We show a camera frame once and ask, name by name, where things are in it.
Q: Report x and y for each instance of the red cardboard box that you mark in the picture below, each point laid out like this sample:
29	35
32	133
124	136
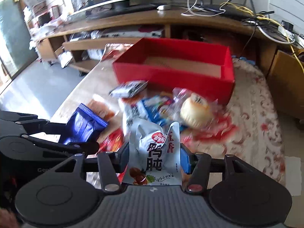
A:
190	85

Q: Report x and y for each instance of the floral tablecloth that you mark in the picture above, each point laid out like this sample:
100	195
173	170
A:
249	123

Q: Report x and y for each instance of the round bun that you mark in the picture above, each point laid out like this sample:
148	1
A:
194	110

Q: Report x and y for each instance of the grey-white snack pouch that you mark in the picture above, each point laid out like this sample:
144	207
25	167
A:
152	152

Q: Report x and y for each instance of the white black-print snack packet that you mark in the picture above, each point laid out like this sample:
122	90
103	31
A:
129	116

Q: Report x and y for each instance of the small white device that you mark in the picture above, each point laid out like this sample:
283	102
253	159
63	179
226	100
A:
163	7

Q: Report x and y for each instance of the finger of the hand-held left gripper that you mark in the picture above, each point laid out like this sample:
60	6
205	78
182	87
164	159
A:
78	148
52	127

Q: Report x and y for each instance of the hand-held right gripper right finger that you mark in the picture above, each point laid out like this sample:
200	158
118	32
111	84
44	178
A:
186	161

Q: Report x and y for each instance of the blue foil snack packet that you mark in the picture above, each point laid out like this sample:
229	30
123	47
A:
80	125

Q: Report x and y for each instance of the wooden TV cabinet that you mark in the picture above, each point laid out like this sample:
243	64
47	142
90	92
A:
166	16

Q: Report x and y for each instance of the blue cloth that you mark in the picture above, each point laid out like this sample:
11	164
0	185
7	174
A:
244	60

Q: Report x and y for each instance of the orange snack packet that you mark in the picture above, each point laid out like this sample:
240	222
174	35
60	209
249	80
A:
102	109

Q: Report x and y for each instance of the blue and white snack packet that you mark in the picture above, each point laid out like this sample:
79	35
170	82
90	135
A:
154	109

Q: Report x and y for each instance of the pile of boxes and papers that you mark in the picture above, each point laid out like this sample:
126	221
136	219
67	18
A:
38	7

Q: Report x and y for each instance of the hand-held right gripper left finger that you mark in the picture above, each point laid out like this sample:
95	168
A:
123	158

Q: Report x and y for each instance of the white power strip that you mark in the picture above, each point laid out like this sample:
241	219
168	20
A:
285	30

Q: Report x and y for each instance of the black and white snack packet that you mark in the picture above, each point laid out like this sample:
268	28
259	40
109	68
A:
128	89

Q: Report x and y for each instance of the red snack packet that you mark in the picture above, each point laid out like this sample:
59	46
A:
111	142

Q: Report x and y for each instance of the black router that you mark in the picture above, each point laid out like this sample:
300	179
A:
228	10

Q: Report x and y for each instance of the glass sliding door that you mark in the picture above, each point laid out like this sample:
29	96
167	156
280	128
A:
14	33

